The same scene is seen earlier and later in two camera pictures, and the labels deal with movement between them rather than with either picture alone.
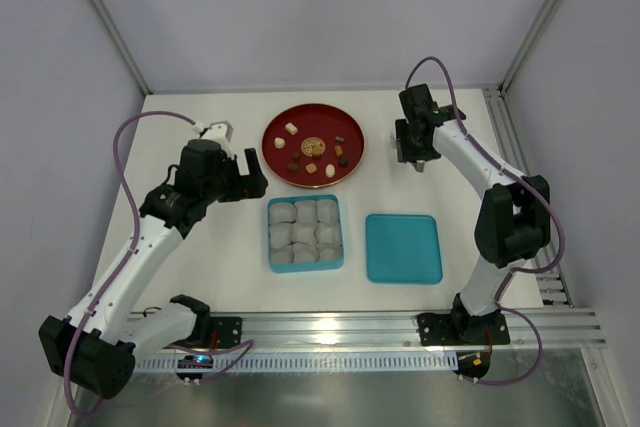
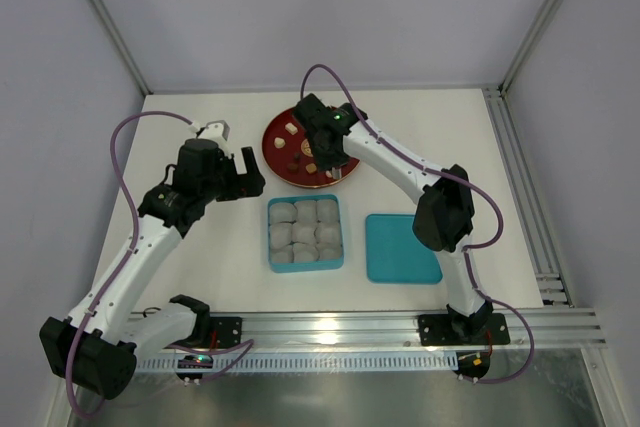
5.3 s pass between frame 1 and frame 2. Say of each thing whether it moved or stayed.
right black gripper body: moved
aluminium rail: stayed
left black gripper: stayed
